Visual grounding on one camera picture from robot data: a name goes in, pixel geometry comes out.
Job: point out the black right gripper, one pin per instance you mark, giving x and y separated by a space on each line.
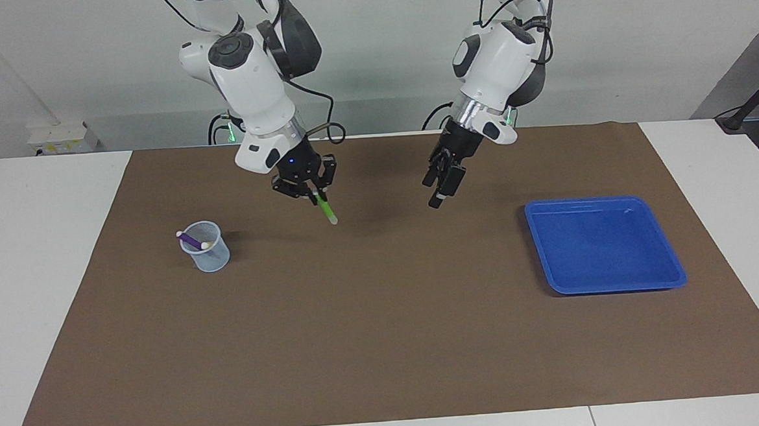
299 165

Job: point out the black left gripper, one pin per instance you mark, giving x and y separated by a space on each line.
461 140

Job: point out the green marker pen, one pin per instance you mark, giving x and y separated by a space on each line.
327 210

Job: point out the yellow marker pen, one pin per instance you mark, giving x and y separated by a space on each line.
205 245

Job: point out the purple marker pen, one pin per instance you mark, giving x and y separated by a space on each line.
190 238

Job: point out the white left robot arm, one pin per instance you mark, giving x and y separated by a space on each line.
501 57

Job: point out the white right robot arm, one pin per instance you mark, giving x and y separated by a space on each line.
249 83

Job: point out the pale blue plastic cup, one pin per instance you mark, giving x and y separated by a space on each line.
210 261

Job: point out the brown table mat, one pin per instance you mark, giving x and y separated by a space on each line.
386 336

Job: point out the blue plastic tray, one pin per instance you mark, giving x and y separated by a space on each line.
602 247

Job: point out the black stand pole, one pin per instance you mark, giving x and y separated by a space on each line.
753 99

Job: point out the white wall socket box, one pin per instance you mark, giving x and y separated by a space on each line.
64 137

